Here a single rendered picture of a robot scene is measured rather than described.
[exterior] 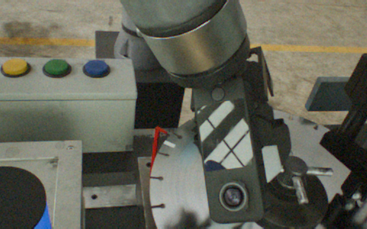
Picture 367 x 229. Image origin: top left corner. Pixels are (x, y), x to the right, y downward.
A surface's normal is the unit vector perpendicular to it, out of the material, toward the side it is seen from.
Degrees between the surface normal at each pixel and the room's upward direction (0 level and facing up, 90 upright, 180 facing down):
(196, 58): 99
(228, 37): 78
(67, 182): 0
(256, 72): 32
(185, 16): 94
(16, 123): 90
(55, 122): 90
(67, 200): 0
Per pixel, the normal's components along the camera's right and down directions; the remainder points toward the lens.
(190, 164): 0.14, -0.74
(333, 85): 0.18, 0.67
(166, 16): -0.07, 0.80
